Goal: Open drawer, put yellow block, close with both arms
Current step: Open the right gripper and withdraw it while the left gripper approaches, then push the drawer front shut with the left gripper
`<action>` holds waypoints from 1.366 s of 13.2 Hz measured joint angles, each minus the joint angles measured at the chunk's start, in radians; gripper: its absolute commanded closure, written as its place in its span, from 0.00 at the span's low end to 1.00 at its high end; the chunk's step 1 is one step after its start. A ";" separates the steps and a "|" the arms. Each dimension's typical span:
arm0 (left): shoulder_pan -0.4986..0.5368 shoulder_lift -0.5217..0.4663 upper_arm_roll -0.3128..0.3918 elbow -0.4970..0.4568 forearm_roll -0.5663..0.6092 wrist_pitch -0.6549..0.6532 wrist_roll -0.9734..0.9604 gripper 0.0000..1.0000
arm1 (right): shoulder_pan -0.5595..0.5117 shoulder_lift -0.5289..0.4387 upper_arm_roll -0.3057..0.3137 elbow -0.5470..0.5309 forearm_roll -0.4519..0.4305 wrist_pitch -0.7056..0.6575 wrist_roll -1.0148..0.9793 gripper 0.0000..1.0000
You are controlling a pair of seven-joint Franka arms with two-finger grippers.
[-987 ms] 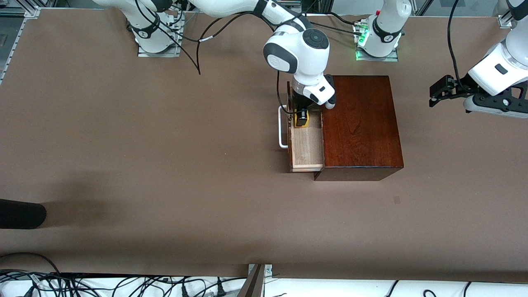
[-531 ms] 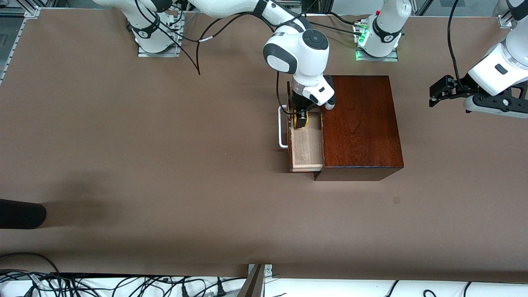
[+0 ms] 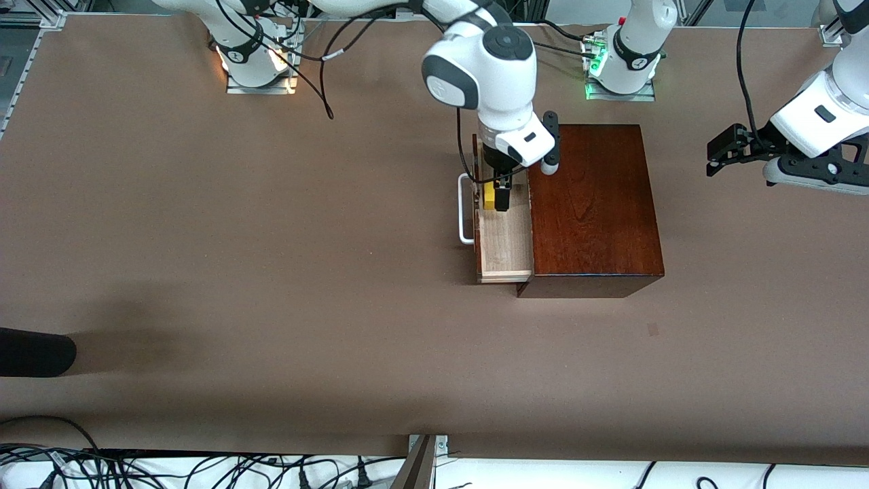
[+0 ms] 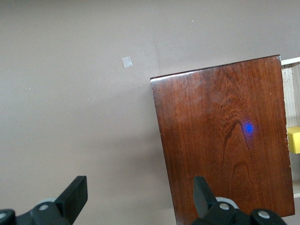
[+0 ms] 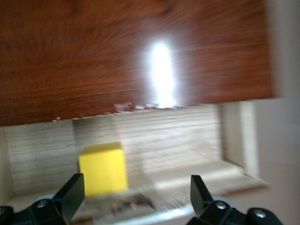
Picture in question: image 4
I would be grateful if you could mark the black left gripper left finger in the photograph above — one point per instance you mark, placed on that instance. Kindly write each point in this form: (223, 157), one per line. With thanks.
(70, 201)

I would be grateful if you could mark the yellow cube block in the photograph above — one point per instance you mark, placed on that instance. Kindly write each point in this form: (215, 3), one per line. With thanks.
(294, 140)

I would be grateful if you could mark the dark red wooden cabinet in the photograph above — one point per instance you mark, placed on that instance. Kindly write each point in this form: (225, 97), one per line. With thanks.
(211, 129)

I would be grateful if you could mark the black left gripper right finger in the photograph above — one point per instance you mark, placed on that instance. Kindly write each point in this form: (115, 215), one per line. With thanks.
(202, 199)

